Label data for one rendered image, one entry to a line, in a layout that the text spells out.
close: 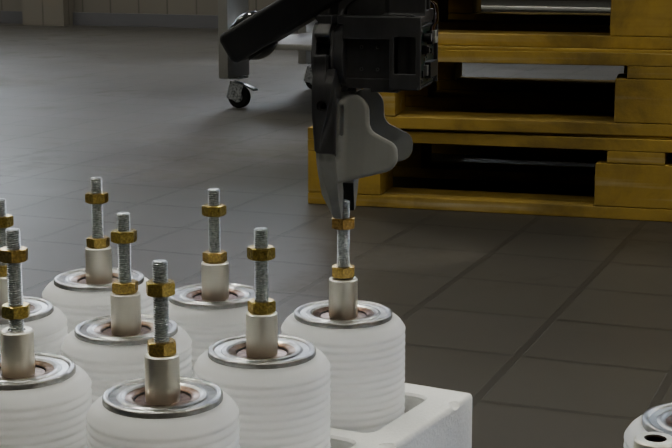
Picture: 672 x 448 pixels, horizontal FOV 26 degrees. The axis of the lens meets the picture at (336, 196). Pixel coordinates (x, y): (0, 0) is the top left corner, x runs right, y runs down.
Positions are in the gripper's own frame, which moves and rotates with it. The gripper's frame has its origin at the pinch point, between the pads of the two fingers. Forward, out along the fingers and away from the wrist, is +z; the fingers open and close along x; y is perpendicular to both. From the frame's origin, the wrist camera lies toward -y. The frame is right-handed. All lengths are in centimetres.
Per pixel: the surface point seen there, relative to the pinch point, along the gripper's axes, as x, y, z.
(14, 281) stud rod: -20.3, -16.6, 2.9
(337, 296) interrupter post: -1.1, 0.5, 7.5
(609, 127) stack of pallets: 177, 9, 16
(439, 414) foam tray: -0.4, 8.3, 16.5
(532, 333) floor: 90, 5, 34
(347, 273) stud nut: -0.7, 1.1, 5.8
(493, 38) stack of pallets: 182, -14, 0
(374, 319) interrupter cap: -1.4, 3.4, 9.1
